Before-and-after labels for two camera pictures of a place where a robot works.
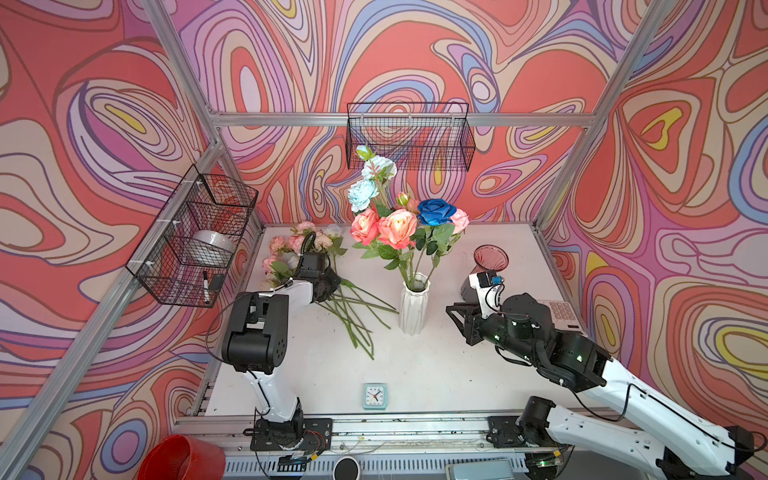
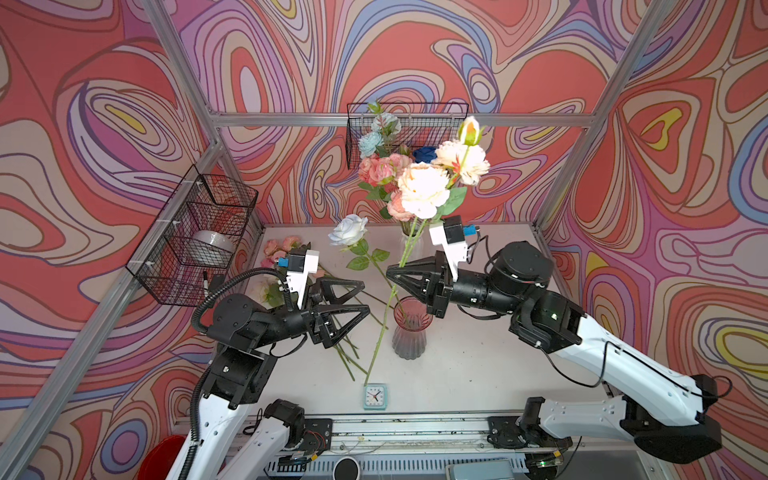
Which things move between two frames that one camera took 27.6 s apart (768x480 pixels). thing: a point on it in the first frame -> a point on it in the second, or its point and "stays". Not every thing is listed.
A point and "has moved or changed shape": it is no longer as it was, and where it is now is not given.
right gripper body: x=495 y=329 -> x=474 y=290
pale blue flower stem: x=367 y=194 -> x=378 y=141
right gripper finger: x=465 y=323 -> x=422 y=275
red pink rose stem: x=364 y=229 -> x=370 y=170
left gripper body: x=328 y=282 -> x=279 y=326
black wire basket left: x=188 y=249 stays
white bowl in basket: x=209 y=247 stays
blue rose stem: x=433 y=215 -> x=425 y=154
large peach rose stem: x=397 y=227 -> x=386 y=170
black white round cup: x=346 y=468 stays
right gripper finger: x=474 y=309 -> x=437 y=305
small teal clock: x=375 y=396 stays
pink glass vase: x=489 y=259 has moved or changed shape
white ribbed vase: x=414 y=304 -> x=413 y=244
